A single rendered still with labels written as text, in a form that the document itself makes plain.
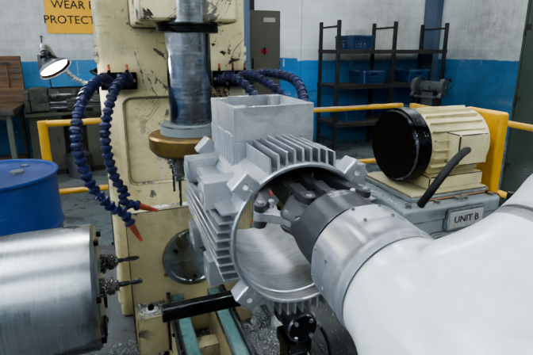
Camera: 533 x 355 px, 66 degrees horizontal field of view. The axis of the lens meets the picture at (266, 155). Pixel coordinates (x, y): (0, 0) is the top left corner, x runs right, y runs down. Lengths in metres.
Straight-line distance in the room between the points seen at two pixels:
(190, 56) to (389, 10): 6.58
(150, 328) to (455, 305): 0.89
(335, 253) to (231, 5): 0.64
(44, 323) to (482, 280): 0.72
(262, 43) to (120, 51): 5.28
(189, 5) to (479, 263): 0.70
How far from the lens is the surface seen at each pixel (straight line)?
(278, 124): 0.49
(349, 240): 0.30
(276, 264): 0.54
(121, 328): 1.23
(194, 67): 0.83
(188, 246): 1.03
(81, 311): 0.83
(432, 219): 1.02
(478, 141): 1.09
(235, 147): 0.48
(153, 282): 1.07
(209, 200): 0.44
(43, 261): 0.85
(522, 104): 4.11
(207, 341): 1.06
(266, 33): 6.28
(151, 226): 1.01
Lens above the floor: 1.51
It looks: 14 degrees down
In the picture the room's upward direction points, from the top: straight up
